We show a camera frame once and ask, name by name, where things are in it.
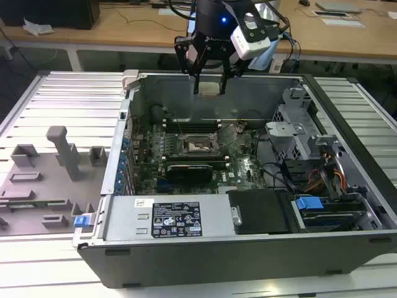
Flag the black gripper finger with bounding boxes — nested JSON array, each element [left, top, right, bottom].
[[216, 46, 246, 95], [174, 35, 206, 94]]

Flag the silver CPU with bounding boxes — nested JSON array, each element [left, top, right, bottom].
[[200, 82, 223, 96]]

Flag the metal socket cover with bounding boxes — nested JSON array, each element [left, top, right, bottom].
[[212, 124, 242, 149]]

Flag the metal locking lever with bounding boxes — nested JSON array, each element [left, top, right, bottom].
[[173, 117, 186, 137]]

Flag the black RAM slot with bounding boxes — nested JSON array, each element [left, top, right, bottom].
[[163, 119, 221, 127], [163, 155, 230, 163], [163, 160, 230, 170], [163, 125, 221, 134]]

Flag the CPU socket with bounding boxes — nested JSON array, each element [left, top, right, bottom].
[[181, 133, 223, 156]]

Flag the white paper sheet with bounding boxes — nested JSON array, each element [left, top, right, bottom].
[[321, 17, 366, 29], [158, 7, 189, 16]]

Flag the pale blue teach pendant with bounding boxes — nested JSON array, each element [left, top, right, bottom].
[[248, 38, 280, 71]]

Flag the grey case corner latch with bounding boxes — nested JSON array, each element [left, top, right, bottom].
[[122, 70, 140, 91]]

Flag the wooden desk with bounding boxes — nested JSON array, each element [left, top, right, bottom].
[[0, 0, 397, 73]]

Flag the silver metal drive cage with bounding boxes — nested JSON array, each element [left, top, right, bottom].
[[265, 88, 339, 161]]

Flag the green motherboard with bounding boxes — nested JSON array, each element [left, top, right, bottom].
[[133, 119, 267, 196]]

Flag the white framed flat tray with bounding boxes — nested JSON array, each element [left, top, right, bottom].
[[311, 10, 353, 19]]

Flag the grey flat laptop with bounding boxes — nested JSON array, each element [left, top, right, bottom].
[[315, 1, 363, 14]]

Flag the black box on desk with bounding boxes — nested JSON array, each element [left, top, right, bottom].
[[0, 0, 102, 30]]

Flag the black plastic shroud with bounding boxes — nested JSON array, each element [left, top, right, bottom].
[[227, 189, 294, 235]]

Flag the white crumpled paper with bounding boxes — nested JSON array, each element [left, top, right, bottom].
[[23, 17, 55, 35]]

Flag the hard disk in blue carrier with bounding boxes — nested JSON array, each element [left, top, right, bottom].
[[295, 196, 365, 230]]

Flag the silver power supply with label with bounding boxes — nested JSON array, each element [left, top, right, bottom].
[[102, 195, 237, 242]]

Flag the grey parts rack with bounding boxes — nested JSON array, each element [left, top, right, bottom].
[[0, 125, 108, 237]]

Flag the black PC case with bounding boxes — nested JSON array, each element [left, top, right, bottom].
[[71, 70, 397, 289]]

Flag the green RAM stick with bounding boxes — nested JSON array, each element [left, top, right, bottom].
[[7, 201, 49, 208]]

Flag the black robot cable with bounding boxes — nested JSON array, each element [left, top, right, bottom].
[[169, 0, 197, 22]]

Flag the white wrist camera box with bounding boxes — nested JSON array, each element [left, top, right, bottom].
[[231, 12, 271, 61]]

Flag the blue cable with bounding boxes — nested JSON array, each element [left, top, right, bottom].
[[279, 29, 302, 74]]

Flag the black wires in case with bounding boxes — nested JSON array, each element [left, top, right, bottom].
[[257, 161, 298, 190]]

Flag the silver power supply handle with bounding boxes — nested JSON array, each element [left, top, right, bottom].
[[231, 205, 243, 226]]

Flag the orange and yellow wires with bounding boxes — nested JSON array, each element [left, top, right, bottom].
[[305, 151, 347, 193]]

